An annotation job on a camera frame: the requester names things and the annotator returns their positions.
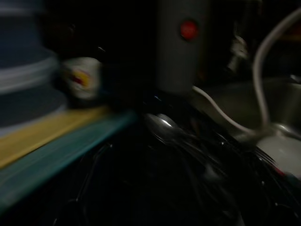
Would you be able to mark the translucent plastic drawer tower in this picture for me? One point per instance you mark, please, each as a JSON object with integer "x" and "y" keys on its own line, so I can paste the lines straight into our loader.
{"x": 23, "y": 58}

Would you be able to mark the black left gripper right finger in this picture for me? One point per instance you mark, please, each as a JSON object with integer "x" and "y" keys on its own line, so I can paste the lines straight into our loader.
{"x": 214, "y": 195}

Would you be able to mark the teal and yellow board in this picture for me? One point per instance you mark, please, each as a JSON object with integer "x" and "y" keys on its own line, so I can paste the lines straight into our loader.
{"x": 58, "y": 150}

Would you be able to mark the white cup with cartoon print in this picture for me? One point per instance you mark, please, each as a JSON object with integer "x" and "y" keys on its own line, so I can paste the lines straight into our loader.
{"x": 81, "y": 77}

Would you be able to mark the white plate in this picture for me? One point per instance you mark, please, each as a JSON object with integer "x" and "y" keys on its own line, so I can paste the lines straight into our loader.
{"x": 279, "y": 150}

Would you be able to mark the silver spoon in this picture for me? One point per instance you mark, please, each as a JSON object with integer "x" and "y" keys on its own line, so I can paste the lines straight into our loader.
{"x": 162, "y": 121}

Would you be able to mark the metal kitchen faucet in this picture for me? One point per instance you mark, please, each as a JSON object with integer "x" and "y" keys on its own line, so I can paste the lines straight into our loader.
{"x": 238, "y": 51}

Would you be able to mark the grey dispenser with red button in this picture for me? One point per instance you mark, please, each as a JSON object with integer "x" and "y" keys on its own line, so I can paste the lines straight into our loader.
{"x": 178, "y": 58}

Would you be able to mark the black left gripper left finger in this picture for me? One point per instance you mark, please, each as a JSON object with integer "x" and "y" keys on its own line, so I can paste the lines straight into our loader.
{"x": 94, "y": 188}

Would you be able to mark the silver fork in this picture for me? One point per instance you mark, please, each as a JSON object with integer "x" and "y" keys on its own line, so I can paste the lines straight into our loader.
{"x": 264, "y": 156}

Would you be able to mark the stainless steel sink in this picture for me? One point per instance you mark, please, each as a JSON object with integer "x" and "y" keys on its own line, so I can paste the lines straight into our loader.
{"x": 235, "y": 99}

